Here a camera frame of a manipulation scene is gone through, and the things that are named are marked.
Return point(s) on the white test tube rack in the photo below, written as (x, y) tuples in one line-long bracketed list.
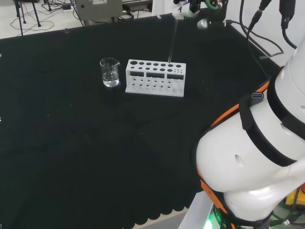
[(144, 66)]

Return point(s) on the yellow stop button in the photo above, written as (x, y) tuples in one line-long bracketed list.
[(291, 196)]

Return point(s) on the grey metal box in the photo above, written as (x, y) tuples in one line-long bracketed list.
[(100, 7)]

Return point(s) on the clear glass beaker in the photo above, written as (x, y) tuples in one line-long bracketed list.
[(110, 82)]

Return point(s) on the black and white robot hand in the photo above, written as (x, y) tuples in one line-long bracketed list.
[(184, 8)]

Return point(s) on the black tripod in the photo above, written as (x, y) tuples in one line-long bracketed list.
[(35, 14)]

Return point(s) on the clear glass rod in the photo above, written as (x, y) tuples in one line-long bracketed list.
[(173, 40)]

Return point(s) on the black bench cloth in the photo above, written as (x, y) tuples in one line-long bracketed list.
[(71, 143)]

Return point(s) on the pale board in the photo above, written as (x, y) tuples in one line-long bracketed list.
[(162, 7)]

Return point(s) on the black power adapter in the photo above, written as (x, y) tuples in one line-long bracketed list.
[(67, 7)]

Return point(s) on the clear cloth clip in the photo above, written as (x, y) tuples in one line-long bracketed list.
[(66, 30)]

